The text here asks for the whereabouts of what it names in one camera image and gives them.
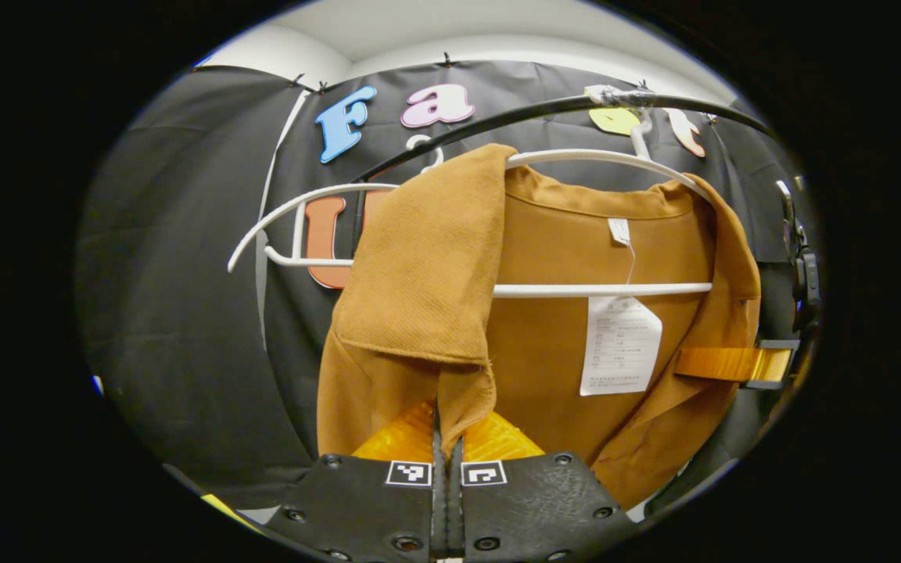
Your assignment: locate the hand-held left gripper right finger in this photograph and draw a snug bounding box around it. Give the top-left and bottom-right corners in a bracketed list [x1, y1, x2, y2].
[448, 411, 639, 563]

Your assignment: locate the white plastic clothes hanger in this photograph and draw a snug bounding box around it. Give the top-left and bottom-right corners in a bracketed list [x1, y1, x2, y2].
[228, 134, 445, 273]
[494, 106, 716, 299]

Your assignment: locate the yellow floor tape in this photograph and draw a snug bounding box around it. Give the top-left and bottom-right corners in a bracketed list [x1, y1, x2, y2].
[200, 493, 262, 533]

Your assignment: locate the black backdrop cloth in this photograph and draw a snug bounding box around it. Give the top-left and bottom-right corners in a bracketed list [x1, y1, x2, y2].
[75, 59, 819, 509]

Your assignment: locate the brown shirt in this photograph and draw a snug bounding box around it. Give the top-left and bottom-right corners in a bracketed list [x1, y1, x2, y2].
[316, 143, 764, 511]

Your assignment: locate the black metal clothes rack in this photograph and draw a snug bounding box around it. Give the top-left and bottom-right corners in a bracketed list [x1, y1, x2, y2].
[350, 92, 776, 263]

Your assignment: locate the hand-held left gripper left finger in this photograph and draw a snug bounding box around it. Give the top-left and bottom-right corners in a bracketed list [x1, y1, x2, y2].
[263, 400, 449, 563]

